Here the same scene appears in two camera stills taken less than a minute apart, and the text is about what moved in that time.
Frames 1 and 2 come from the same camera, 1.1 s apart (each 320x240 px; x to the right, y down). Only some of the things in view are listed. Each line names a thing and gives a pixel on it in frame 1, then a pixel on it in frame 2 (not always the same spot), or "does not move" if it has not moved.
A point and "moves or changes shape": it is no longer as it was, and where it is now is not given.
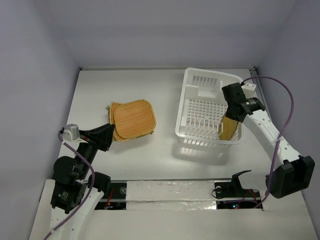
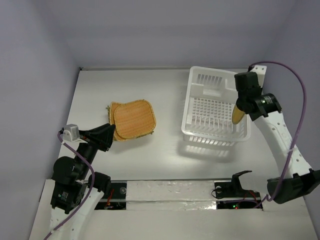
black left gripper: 103,134 does not move
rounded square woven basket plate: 134,118 does not move
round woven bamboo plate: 229,127 moves or changes shape
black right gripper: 238,105 → 242,106
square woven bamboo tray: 108,108 does not move
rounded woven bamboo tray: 134,119 does not move
